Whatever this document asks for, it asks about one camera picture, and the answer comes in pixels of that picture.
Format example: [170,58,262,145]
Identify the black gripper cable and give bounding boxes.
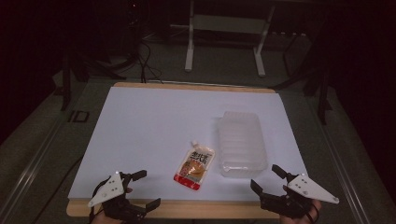
[88,177,110,224]

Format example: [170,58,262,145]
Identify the black cable bundle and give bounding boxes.
[135,39,164,85]

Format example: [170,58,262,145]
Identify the black tripod stand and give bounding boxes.
[53,50,128,112]
[271,18,333,126]

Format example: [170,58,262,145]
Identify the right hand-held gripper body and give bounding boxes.
[259,173,341,219]

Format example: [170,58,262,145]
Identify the person's right hand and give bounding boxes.
[278,185,322,224]

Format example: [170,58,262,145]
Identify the small black frame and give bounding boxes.
[67,109,91,123]

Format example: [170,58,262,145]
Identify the orange and red spout pouch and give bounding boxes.
[173,140,217,192]

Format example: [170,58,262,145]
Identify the black floor cable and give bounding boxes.
[30,154,84,224]

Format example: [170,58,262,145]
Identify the white metal stand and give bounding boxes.
[170,0,276,78]

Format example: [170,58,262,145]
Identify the metal floor rail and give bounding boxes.
[0,115,68,224]
[306,92,373,224]

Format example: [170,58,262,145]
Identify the clear plastic container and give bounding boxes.
[217,110,270,179]

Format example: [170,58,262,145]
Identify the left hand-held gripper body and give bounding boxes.
[87,171,148,224]

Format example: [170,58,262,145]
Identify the person's left hand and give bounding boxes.
[90,186,134,224]

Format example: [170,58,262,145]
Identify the white table mat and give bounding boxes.
[67,86,309,202]

